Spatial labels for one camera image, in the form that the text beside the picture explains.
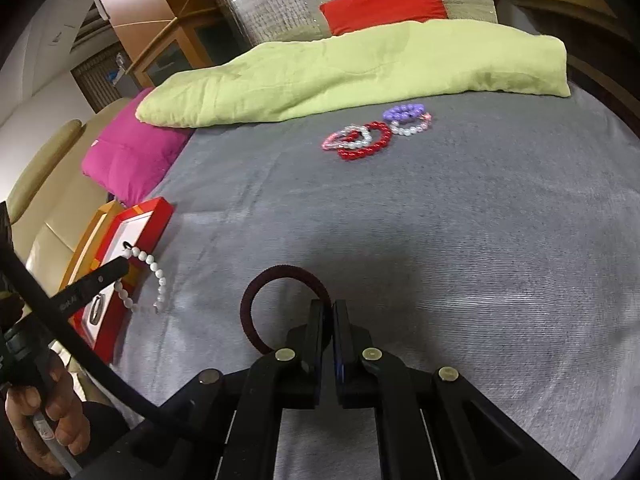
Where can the beige sofa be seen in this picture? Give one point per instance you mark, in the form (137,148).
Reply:
(50,200)

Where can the red cushion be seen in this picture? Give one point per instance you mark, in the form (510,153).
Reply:
(345,16)

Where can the orange jewelry box tray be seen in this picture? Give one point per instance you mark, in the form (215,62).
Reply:
(82,261)

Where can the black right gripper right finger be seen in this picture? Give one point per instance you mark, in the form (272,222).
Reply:
(431,425)

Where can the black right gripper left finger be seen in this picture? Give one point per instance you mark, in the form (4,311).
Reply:
(224,426)

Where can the clear grey bangle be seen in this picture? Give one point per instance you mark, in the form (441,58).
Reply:
(96,310)

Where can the wooden cabinet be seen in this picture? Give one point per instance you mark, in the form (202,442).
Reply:
(163,37)

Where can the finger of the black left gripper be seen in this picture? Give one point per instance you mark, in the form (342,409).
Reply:
(79,294)

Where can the magenta pillow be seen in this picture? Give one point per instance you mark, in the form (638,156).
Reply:
(129,158)

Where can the light green folded blanket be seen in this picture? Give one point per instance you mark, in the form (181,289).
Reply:
(281,80)

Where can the radiator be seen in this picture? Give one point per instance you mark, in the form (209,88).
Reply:
(95,77)

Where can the grey bed cover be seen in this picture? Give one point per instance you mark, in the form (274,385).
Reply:
(502,241)

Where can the dark red bangle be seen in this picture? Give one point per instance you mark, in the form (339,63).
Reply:
(283,276)

